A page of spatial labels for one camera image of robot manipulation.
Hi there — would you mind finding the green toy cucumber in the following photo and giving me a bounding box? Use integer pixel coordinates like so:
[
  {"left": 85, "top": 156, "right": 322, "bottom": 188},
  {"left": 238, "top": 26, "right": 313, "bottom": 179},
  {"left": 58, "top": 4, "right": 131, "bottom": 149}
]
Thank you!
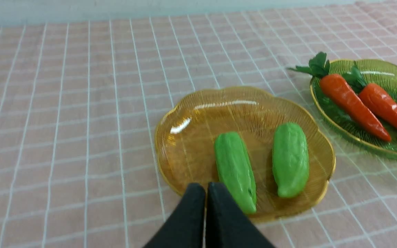
[
  {"left": 272, "top": 122, "right": 310, "bottom": 199},
  {"left": 214, "top": 132, "right": 257, "bottom": 215}
]

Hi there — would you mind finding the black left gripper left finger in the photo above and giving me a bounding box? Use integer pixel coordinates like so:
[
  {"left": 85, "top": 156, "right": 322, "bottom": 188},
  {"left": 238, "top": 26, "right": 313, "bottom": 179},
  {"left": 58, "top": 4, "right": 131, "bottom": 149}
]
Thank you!
[{"left": 144, "top": 183, "right": 206, "bottom": 248}]

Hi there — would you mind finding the orange toy carrot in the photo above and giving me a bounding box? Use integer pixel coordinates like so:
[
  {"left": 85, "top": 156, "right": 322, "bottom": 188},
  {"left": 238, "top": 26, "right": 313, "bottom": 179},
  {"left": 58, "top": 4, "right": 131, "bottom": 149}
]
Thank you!
[
  {"left": 343, "top": 61, "right": 397, "bottom": 129},
  {"left": 288, "top": 52, "right": 392, "bottom": 142}
]

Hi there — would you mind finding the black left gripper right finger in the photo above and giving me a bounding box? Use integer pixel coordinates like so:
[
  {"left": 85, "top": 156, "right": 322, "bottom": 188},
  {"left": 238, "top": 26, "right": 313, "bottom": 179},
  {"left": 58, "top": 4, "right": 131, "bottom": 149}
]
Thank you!
[{"left": 205, "top": 182, "right": 274, "bottom": 248}]

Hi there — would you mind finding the green glass plate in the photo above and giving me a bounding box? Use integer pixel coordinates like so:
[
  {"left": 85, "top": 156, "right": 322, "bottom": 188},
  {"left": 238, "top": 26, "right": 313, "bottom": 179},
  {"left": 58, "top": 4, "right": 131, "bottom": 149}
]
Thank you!
[{"left": 310, "top": 59, "right": 397, "bottom": 159}]

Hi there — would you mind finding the amber glass plate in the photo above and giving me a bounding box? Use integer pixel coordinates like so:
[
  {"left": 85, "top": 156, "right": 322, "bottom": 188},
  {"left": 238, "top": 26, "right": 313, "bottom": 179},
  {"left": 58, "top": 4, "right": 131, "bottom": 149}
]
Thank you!
[{"left": 155, "top": 86, "right": 336, "bottom": 222}]

